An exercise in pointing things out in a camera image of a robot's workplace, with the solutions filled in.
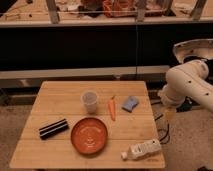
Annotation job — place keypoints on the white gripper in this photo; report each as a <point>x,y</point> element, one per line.
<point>170,98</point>

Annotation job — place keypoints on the orange ceramic bowl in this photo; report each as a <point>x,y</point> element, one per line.
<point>89,135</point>

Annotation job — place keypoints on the silver robot base dome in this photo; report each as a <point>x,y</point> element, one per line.
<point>202,48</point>

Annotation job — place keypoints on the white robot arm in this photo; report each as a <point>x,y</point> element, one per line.
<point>186,80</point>

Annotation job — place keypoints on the blue sponge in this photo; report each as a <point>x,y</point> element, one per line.
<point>130,103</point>

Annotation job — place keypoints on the orange carrot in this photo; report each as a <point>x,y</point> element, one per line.
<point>112,108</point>

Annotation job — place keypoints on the translucent plastic cup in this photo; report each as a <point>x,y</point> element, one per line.
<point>90,101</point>

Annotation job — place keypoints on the wooden table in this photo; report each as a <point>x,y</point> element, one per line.
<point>58,100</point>

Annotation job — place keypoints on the black striped box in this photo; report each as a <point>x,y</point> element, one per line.
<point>53,129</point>

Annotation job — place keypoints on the orange basket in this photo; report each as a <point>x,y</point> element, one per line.
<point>118,8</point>

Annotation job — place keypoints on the metal shelf rail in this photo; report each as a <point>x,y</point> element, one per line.
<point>105,22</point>

